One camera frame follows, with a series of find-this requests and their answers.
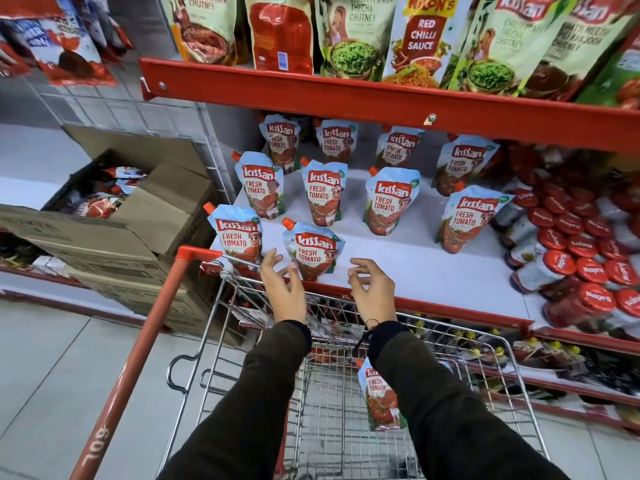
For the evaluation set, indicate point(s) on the row of yellow-capped bottles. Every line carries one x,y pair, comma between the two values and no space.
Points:
540,352

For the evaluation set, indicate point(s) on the person's left forearm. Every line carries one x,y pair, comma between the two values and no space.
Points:
250,409

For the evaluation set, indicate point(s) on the hanging red white packets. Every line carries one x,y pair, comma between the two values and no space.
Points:
65,44

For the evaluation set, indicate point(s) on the person's right thumb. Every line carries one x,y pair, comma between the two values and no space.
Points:
353,290

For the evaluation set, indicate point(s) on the red and white shelving unit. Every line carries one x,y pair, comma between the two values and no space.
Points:
300,97

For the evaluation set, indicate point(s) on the white yellow chilli sauce pouch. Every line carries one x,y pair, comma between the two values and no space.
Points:
425,44

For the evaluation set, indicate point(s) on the open cardboard box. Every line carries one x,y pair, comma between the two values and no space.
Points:
145,214

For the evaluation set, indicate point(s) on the person's right hand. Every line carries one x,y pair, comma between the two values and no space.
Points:
375,297

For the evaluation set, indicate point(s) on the red sauce pouch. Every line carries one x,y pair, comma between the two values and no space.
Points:
280,34

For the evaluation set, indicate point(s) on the person's right forearm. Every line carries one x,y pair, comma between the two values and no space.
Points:
450,419

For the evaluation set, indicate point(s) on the rows of red-capped jars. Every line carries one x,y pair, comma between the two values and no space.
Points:
580,244

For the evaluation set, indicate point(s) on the cream pouch red chutney picture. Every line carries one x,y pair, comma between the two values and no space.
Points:
207,29

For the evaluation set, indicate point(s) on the single blue tomato sauce pouch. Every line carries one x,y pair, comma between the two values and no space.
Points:
380,394

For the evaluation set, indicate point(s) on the pile of pouches in carton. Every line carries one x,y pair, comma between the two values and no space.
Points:
107,194

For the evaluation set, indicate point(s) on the person's left thumb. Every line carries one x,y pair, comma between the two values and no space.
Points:
295,275

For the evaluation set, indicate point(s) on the person's left hand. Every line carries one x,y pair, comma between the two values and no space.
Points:
285,299

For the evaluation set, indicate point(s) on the rows of ketchup pouches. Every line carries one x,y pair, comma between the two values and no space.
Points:
392,204

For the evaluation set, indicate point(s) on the cream pouch brown chutney picture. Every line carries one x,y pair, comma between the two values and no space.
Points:
565,59

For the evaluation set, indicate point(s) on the cream pouch green chutney picture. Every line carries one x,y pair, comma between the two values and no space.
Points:
500,54
352,39

